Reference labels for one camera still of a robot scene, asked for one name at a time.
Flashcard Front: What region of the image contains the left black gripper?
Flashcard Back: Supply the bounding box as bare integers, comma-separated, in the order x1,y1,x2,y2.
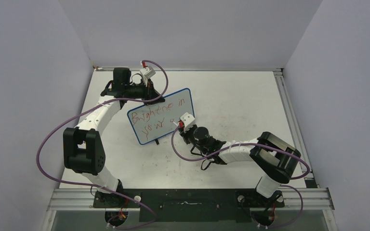
125,78,165,107

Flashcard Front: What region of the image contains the blue framed whiteboard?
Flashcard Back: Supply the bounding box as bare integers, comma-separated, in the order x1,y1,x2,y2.
127,88,195,145

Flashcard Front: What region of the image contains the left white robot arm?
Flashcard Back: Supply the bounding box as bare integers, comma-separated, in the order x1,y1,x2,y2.
63,65,165,207

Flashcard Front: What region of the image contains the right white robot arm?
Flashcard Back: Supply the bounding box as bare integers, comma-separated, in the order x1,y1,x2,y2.
176,125,301,207

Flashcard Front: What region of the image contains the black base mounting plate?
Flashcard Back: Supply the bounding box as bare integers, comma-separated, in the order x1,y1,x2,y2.
93,189,285,224

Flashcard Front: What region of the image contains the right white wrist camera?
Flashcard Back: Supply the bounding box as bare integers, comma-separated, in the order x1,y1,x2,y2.
179,113,195,132

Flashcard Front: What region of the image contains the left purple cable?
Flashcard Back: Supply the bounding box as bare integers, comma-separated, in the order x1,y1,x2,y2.
36,60,169,230

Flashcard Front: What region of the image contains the purple cable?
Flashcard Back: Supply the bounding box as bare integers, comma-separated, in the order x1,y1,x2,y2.
171,126,311,229
36,60,169,230

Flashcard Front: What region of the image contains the aluminium frame rail right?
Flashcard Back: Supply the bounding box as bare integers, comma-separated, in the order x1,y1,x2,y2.
273,69,315,180

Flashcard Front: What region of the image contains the aluminium frame rail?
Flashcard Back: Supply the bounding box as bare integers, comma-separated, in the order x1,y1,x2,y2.
273,69,315,180
47,187,335,211

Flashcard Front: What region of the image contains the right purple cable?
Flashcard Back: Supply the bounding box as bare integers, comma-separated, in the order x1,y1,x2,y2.
171,126,311,229

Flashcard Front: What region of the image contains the aluminium frame rail front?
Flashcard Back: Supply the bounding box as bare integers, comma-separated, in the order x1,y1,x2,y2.
47,187,335,211

